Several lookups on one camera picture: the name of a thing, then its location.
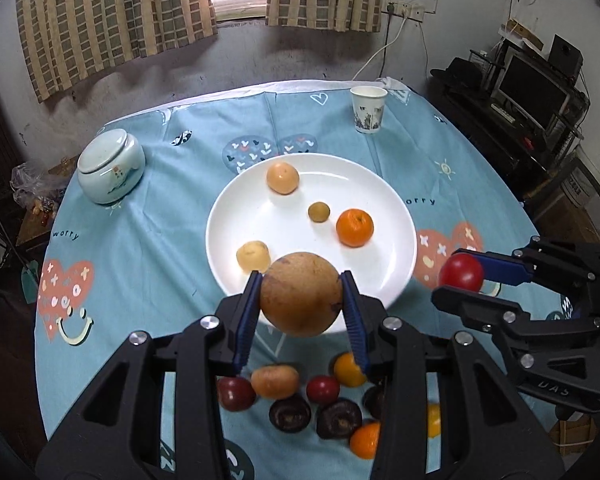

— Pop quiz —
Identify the pale yellow fruit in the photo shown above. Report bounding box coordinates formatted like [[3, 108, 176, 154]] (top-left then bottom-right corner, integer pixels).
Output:
[[236, 241, 271, 273]]

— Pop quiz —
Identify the dark water chestnut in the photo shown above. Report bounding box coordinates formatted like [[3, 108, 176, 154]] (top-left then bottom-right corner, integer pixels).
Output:
[[268, 396, 312, 433], [362, 385, 387, 421], [315, 397, 363, 440]]

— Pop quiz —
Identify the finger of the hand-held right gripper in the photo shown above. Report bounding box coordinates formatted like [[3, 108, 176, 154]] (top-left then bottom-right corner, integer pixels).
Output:
[[452, 236, 600, 293], [431, 286, 600, 361]]

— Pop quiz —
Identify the teal dustpan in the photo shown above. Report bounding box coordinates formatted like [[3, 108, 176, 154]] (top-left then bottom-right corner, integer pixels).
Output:
[[20, 260, 42, 306]]

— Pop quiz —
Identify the pale green jar lid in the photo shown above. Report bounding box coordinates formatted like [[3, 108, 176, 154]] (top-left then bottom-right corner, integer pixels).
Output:
[[77, 129, 129, 176]]

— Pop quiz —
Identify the pale green ceramic jar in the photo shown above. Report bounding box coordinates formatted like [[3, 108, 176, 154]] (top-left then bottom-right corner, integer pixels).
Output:
[[76, 128, 146, 205]]

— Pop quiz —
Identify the small wooden side table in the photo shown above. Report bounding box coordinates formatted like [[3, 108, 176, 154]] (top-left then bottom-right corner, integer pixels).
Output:
[[15, 160, 76, 261]]

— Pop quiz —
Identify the black media stand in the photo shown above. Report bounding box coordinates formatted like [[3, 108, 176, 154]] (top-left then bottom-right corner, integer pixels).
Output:
[[430, 47, 592, 203]]

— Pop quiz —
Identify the red cherry tomato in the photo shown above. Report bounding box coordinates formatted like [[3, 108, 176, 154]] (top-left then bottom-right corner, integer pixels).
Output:
[[439, 253, 485, 292], [306, 375, 342, 405]]

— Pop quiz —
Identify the grey printed box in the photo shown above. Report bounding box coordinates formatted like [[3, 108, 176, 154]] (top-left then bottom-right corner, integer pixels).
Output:
[[555, 160, 597, 211]]

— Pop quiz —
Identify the printed paper cup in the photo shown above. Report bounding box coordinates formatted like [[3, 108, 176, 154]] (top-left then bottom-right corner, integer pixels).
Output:
[[350, 86, 388, 134]]

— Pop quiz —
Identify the computer monitor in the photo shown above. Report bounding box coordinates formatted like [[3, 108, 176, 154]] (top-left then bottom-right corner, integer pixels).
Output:
[[490, 52, 568, 131]]

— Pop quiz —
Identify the clear plastic bag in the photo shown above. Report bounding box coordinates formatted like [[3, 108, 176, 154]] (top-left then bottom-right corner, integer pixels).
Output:
[[11, 160, 73, 211]]

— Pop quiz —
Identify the white power strip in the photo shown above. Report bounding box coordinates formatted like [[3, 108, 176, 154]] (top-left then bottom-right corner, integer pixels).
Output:
[[382, 1, 426, 23]]

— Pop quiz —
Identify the white power cable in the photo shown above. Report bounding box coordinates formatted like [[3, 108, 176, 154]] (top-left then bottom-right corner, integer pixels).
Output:
[[351, 12, 410, 82]]

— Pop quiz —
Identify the black hat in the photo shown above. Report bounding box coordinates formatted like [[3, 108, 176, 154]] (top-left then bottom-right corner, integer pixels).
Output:
[[430, 57, 486, 93]]

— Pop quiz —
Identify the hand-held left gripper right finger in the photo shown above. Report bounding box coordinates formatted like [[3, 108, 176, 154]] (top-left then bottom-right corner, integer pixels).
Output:
[[339, 270, 566, 480]]

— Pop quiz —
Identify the tan round fruit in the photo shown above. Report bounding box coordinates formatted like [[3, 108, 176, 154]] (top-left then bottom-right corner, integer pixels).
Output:
[[266, 161, 300, 195]]

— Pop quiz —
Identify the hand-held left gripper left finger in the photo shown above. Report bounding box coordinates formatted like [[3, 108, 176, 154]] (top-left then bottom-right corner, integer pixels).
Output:
[[35, 270, 263, 480]]

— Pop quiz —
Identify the dark red plum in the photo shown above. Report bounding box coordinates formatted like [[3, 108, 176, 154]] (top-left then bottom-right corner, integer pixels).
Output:
[[217, 376, 257, 412]]

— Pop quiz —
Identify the white round plate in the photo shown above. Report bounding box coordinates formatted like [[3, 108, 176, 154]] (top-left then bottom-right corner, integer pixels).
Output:
[[205, 152, 418, 313]]

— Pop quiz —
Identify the round brown pear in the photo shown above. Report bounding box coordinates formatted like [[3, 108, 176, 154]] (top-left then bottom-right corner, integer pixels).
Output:
[[259, 251, 343, 337]]

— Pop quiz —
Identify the brown-orange oval fruit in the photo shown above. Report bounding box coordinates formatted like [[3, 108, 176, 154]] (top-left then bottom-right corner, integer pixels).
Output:
[[250, 364, 300, 400]]

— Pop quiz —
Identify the black speaker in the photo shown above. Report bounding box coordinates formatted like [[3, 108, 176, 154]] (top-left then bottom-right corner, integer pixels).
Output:
[[550, 34, 583, 75]]

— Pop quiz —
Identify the orange mandarin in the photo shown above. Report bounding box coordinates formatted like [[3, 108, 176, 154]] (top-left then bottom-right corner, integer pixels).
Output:
[[333, 352, 368, 388], [349, 421, 382, 461], [336, 208, 375, 248]]

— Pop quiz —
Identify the cardboard box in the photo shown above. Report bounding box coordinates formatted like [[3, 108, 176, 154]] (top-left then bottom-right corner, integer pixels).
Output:
[[550, 412, 600, 448]]

